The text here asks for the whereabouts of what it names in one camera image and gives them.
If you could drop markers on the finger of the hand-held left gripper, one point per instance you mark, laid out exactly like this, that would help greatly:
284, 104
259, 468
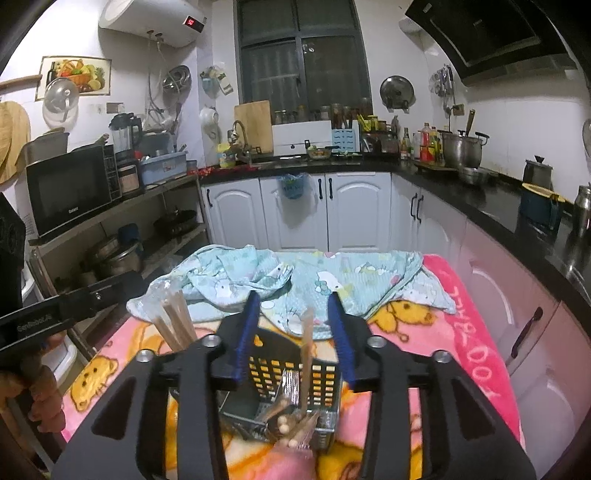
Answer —
111, 293

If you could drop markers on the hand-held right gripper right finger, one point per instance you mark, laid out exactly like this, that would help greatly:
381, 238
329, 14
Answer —
341, 337

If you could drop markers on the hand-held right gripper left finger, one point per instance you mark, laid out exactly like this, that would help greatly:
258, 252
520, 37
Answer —
247, 332

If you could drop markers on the long single wooden chopstick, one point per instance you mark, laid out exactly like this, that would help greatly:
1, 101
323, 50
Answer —
305, 355

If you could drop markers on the gray perforated utensil basket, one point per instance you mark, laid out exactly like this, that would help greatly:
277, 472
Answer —
286, 344

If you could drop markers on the hanging kitchen utensils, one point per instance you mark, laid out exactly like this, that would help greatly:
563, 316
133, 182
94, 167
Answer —
444, 85

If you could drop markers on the person's left hand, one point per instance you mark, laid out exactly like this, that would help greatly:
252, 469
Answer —
48, 387

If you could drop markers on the steel pot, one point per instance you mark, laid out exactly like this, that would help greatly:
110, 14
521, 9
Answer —
117, 261

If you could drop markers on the wooden spatula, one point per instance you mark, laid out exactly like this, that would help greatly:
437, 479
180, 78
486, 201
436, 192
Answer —
183, 323
168, 325

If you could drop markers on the light blue printed cloth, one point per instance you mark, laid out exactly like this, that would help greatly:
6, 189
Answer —
369, 277

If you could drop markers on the black wok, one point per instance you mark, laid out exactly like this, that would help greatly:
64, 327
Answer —
175, 221

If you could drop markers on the black microwave oven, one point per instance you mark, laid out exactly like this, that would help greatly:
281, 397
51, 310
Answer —
69, 189

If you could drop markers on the metal storage rack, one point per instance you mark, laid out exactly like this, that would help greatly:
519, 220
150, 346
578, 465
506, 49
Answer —
161, 189

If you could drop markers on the pink printed blanket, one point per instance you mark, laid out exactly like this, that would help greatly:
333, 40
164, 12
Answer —
461, 346

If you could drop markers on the row of white cabinet doors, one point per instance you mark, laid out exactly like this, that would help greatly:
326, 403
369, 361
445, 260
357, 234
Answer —
355, 207

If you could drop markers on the blue dish tray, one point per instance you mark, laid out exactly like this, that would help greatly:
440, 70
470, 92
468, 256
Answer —
164, 168

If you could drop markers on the black blender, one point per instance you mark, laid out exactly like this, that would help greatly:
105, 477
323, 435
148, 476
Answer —
124, 136

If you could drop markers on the yellow jar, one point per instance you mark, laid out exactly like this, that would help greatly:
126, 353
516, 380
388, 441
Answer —
226, 157

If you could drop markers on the round wooden board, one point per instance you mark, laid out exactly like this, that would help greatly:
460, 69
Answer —
14, 138

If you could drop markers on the bowl of food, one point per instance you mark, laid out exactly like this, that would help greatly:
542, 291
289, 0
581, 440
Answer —
319, 153

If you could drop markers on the blue knife holder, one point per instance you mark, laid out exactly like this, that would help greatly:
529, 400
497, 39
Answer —
346, 141

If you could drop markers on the glass pot lid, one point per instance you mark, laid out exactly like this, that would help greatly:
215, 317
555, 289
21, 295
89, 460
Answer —
60, 101

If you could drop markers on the metal faucet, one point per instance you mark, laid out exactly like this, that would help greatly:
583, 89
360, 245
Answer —
239, 134

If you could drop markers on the white countertop box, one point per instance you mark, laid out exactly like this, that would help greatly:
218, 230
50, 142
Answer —
300, 136

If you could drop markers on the rectangular wooden cutting board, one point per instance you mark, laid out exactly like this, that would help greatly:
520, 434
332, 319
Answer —
253, 127

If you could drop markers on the group of condiment bottles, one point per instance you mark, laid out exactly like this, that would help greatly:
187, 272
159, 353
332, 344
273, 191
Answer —
427, 145

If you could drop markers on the black countertop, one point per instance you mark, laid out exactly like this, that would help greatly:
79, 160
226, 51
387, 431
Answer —
508, 207

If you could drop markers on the large steel stockpot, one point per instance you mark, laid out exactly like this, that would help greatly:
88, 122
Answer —
464, 150

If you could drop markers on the hanging stainless steel bowl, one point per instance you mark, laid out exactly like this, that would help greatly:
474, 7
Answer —
178, 79

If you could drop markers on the blue pot with yellow rim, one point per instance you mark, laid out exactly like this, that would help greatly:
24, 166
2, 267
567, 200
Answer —
540, 207

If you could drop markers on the steel pot lid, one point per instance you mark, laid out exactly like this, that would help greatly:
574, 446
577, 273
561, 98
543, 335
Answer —
397, 92

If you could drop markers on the steel kettle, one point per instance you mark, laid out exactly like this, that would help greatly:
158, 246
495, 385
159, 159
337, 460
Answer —
538, 173

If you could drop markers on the steel thermos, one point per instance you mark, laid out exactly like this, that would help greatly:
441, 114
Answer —
582, 207

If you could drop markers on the white water heater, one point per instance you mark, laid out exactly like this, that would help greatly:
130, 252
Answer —
147, 16

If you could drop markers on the dark framed window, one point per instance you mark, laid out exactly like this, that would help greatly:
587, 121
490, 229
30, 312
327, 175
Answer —
300, 55

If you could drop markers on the black range hood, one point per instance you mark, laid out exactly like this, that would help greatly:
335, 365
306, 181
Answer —
485, 32

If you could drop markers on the fruit wall poster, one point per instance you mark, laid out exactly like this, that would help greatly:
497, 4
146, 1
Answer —
74, 76

